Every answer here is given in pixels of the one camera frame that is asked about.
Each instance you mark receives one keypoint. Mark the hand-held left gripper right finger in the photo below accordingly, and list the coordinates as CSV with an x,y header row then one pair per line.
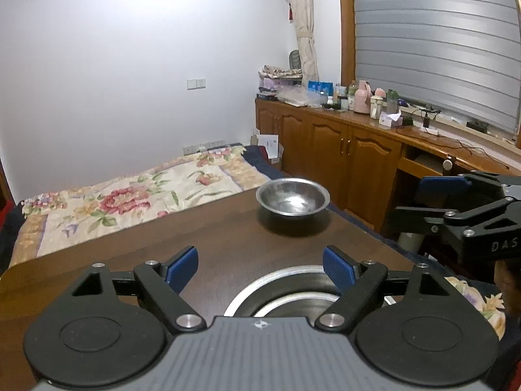
x,y
338,269

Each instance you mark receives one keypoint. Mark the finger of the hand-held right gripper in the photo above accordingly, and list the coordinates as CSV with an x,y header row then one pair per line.
x,y
411,218
443,187

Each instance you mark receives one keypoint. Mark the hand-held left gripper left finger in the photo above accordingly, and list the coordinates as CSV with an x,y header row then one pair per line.
x,y
183,266

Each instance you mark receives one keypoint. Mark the large stainless steel bowl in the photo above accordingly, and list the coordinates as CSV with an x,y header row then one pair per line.
x,y
281,273

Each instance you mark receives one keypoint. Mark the person's right hand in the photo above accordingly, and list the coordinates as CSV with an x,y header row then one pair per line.
x,y
508,279

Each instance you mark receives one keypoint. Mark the white round drawer knob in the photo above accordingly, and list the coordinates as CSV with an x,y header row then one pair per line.
x,y
448,163

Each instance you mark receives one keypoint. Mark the white waste bin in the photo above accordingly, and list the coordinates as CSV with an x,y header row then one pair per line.
x,y
410,244

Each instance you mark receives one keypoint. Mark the white power strip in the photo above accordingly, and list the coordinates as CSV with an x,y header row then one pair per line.
x,y
431,130

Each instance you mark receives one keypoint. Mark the black box on sill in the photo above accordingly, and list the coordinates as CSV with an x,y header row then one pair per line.
x,y
477,126

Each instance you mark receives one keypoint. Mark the floral bed quilt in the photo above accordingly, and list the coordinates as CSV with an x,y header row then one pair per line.
x,y
142,195

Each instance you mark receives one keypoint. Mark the white tissue box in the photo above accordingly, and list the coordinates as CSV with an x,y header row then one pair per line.
x,y
390,119

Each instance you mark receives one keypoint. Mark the green plant bottle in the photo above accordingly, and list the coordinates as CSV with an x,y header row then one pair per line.
x,y
392,102

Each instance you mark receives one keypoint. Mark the pink lidded cup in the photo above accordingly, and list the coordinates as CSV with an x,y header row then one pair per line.
x,y
377,104

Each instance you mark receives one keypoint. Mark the wooden sideboard cabinet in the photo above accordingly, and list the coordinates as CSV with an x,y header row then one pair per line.
x,y
325,142

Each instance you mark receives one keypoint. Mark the pink thermos jug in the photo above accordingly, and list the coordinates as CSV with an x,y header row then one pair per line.
x,y
362,99

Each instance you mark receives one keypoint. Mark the white paper bag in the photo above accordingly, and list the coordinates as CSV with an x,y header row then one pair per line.
x,y
266,144

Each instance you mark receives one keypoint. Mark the grey window blind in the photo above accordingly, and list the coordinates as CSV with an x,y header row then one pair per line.
x,y
439,40

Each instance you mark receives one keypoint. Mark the blue boxes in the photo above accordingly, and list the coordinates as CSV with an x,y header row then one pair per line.
x,y
320,87

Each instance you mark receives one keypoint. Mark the clear plastic bags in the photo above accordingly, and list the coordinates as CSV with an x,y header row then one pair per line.
x,y
301,97

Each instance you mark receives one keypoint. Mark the small desk fan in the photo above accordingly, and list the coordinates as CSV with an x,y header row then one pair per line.
x,y
295,60

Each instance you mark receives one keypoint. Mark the floral fabric pile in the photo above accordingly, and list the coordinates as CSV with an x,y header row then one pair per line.
x,y
281,71

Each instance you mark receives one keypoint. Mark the cream patterned curtain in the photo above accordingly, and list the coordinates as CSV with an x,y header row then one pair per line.
x,y
303,28

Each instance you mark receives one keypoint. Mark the red hanging tassel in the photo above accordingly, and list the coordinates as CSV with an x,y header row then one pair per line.
x,y
291,11

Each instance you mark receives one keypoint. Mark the wall socket row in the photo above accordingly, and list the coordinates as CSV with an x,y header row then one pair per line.
x,y
203,146

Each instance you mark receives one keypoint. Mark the white wall switch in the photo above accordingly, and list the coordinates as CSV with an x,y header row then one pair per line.
x,y
196,83

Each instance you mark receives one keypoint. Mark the wooden window frame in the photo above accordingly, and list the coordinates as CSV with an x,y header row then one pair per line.
x,y
346,28

